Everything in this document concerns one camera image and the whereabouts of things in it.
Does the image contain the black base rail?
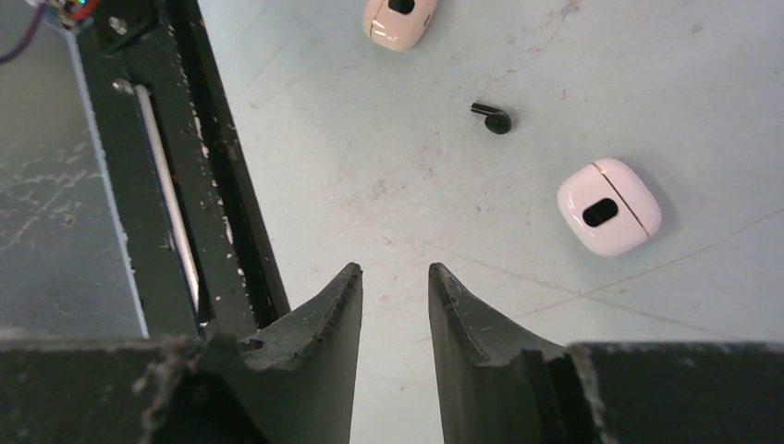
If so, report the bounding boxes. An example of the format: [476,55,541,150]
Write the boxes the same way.
[76,1,290,338]

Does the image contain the beige earbud charging case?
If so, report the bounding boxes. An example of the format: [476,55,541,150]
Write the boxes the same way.
[362,0,438,52]

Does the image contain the white earbud charging case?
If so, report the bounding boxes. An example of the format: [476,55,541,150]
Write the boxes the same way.
[557,158,662,257]

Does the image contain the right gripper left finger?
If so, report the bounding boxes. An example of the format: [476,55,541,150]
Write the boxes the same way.
[1,263,362,443]

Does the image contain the black earbud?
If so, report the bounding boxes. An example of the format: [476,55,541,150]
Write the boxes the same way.
[470,103,512,135]

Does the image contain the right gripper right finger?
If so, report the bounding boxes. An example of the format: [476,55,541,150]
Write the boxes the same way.
[428,263,783,443]

